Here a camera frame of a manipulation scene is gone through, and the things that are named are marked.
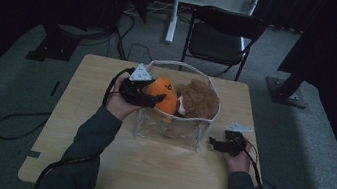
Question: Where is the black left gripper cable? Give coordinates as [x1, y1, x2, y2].
[0, 48, 137, 189]

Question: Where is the person's right hand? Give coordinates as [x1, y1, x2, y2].
[221, 137, 256, 176]

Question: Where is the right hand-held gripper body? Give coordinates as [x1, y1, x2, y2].
[221, 120, 256, 159]

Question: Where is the white floor cable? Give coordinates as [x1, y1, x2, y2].
[122, 0, 175, 21]

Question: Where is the brown teddy bear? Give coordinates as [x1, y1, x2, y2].
[164, 75, 224, 143]

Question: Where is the orange plush toy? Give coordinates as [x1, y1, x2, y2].
[138, 74, 183, 124]

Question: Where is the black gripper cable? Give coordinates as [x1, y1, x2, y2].
[229, 137, 289, 189]
[0, 48, 137, 189]

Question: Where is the clear plastic bag white trim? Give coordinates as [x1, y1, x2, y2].
[131, 56, 228, 156]

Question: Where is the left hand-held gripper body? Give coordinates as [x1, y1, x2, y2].
[117, 60, 156, 108]

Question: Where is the black tape strip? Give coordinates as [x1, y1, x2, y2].
[49, 79, 62, 98]

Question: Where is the black folding chair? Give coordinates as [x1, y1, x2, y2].
[179, 2, 269, 86]

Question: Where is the black floor cable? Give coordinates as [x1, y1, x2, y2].
[106, 9, 140, 63]

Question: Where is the person's left hand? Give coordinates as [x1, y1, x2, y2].
[103, 74, 146, 124]

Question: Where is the black stand with flat base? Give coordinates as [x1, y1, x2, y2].
[261, 22, 323, 111]
[24, 18, 84, 68]

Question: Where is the grey tape piece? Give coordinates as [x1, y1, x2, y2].
[25, 149, 43, 160]

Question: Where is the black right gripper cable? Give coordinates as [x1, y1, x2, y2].
[229, 137, 289, 189]

